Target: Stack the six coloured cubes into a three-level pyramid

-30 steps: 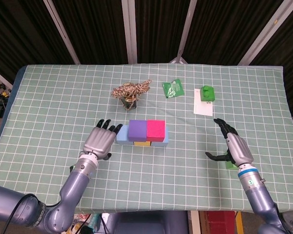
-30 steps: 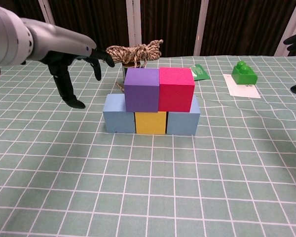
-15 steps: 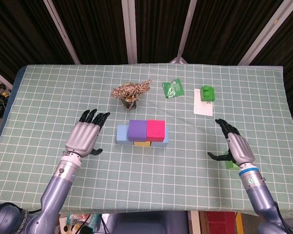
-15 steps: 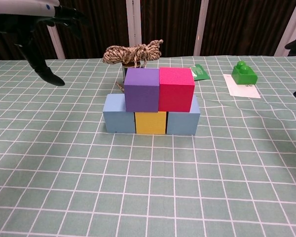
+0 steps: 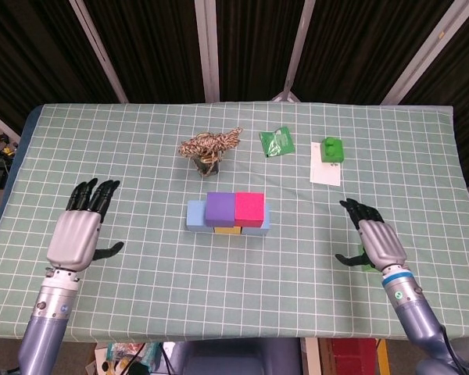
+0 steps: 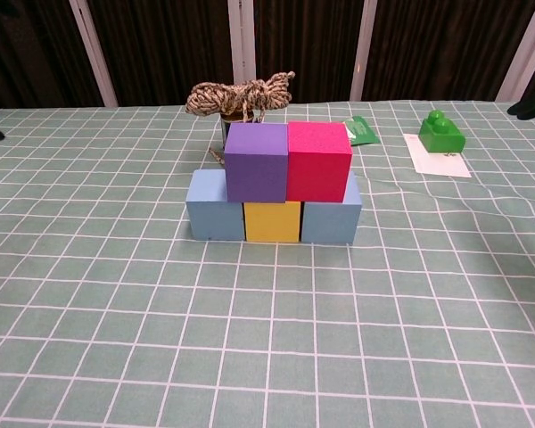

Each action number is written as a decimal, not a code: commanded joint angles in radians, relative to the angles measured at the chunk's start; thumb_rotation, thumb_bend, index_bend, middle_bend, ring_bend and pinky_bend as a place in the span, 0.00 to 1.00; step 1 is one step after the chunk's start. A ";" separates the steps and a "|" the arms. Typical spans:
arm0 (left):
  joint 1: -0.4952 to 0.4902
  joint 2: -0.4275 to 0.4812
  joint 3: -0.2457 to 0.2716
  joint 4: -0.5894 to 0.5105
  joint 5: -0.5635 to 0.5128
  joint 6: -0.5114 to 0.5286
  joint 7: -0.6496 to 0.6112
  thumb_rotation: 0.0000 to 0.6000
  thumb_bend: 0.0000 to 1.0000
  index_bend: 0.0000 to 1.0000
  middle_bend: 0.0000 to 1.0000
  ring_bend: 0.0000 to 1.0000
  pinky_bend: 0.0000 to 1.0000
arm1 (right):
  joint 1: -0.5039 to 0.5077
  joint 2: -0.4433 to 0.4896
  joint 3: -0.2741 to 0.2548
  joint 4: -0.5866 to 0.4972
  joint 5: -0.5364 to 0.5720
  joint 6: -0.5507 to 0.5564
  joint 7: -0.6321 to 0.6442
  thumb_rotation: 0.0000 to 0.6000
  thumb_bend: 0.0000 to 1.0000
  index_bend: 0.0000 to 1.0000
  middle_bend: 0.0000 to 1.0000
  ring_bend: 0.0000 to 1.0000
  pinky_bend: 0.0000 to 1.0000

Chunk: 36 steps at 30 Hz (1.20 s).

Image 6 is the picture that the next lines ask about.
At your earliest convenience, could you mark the pink foam cube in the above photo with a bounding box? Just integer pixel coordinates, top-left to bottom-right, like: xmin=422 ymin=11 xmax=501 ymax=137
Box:
xmin=285 ymin=120 xmax=354 ymax=204

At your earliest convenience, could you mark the light blue foam cube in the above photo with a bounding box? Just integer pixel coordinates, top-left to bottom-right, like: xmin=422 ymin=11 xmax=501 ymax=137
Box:
xmin=185 ymin=169 xmax=245 ymax=243
xmin=300 ymin=171 xmax=363 ymax=245

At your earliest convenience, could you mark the purple foam cube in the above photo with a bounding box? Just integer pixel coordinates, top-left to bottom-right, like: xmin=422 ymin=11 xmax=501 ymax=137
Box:
xmin=225 ymin=123 xmax=290 ymax=202

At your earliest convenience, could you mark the yellow foam cube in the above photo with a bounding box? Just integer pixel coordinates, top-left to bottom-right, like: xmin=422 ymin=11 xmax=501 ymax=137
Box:
xmin=243 ymin=201 xmax=302 ymax=244

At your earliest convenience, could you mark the green toy building brick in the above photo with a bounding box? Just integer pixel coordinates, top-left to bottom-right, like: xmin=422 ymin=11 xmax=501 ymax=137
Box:
xmin=417 ymin=110 xmax=466 ymax=155

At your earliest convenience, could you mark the white paper card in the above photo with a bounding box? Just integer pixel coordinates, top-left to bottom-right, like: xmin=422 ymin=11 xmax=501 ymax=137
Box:
xmin=402 ymin=132 xmax=472 ymax=178

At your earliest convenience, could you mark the green foil packet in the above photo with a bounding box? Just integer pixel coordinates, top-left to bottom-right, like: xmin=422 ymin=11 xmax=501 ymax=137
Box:
xmin=342 ymin=115 xmax=381 ymax=147

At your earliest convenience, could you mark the dark green tin can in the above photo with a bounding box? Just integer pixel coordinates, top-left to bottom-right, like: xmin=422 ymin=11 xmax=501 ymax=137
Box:
xmin=219 ymin=111 xmax=256 ymax=151

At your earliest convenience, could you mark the green checked tablecloth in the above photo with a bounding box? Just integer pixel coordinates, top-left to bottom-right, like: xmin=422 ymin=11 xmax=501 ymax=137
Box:
xmin=0 ymin=100 xmax=535 ymax=428

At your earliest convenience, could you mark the white frame post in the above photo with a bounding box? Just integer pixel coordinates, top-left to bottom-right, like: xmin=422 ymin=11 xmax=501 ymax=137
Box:
xmin=495 ymin=0 xmax=535 ymax=102
xmin=227 ymin=0 xmax=258 ymax=86
xmin=350 ymin=0 xmax=379 ymax=102
xmin=69 ymin=0 xmax=119 ymax=108

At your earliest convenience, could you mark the braided beige rope bundle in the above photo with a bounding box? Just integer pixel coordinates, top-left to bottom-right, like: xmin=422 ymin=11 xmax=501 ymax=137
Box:
xmin=185 ymin=70 xmax=296 ymax=169

